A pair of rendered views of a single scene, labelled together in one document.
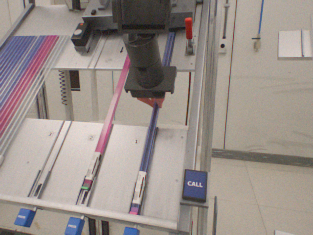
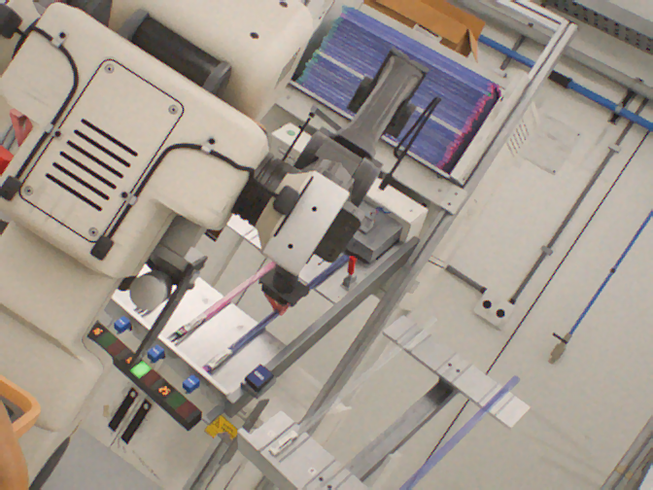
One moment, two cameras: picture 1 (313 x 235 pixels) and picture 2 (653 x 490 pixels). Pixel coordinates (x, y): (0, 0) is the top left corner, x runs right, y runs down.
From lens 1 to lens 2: 1.23 m
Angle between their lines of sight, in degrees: 12
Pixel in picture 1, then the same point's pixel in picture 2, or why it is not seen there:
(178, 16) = (360, 246)
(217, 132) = (399, 470)
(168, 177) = (245, 367)
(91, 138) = (205, 301)
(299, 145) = not seen: outside the picture
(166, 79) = (294, 294)
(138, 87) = (269, 285)
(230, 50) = (511, 330)
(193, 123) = (295, 343)
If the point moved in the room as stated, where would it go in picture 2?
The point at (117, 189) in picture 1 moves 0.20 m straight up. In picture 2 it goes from (201, 350) to (250, 275)
